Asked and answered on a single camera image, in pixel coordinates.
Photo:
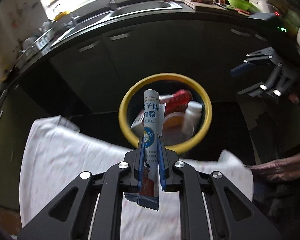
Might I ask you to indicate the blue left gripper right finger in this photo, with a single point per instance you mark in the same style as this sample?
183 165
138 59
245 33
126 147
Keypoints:
161 163

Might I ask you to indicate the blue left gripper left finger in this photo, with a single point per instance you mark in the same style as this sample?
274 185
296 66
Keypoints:
141 163

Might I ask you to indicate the blue white stick packet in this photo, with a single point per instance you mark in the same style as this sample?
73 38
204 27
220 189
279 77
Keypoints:
153 116

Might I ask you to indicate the crushed red soda can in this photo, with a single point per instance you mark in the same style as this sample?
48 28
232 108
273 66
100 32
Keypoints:
176 102

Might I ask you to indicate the person's left forearm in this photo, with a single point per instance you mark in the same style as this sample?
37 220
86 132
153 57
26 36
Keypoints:
285 169

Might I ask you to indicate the white plastic bottle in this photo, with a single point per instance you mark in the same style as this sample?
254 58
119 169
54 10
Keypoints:
192 116

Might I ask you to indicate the green plastic bowl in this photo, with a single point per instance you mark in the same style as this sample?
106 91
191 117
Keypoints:
240 4

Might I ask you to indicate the white floral tablecloth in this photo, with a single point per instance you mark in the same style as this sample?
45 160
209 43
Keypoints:
73 187

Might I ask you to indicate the stainless steel double sink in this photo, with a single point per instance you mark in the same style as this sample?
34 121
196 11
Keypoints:
132 9

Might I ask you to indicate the small steel faucet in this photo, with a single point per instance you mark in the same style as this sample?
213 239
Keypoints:
63 15

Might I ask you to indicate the white dish rack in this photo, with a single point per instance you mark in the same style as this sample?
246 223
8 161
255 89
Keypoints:
34 44

